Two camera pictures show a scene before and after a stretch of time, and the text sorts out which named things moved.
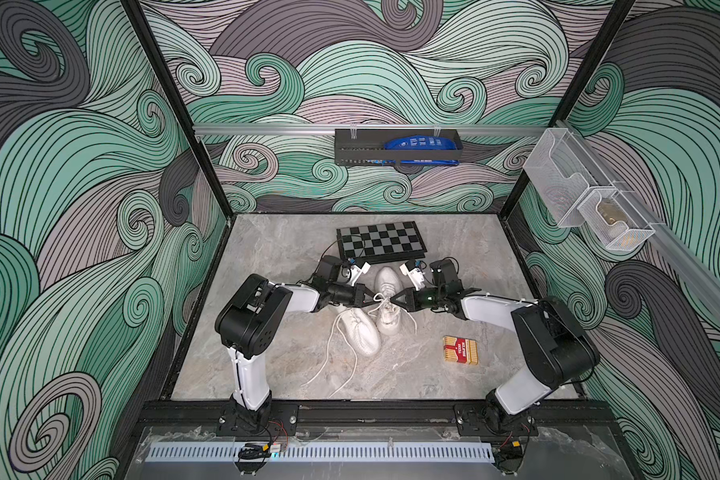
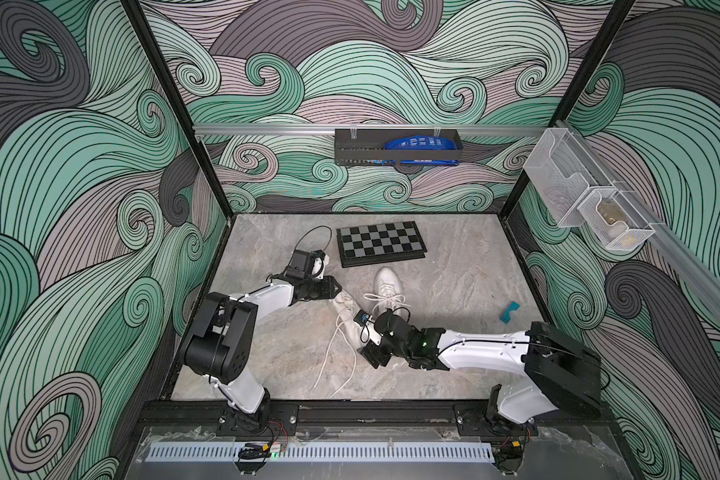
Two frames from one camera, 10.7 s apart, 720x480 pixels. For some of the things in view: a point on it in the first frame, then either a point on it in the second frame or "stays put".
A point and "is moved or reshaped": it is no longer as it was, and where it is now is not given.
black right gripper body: x=427 y=297 to x=383 y=351
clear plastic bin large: x=563 y=173 stays put
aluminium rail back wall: x=369 y=128 stays put
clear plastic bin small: x=615 y=220 stays put
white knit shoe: x=362 y=332 is moved or reshaped
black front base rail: x=371 y=413 stays put
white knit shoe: x=388 y=315 stays put
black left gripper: x=357 y=297 to x=327 y=292
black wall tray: x=366 y=147 stays put
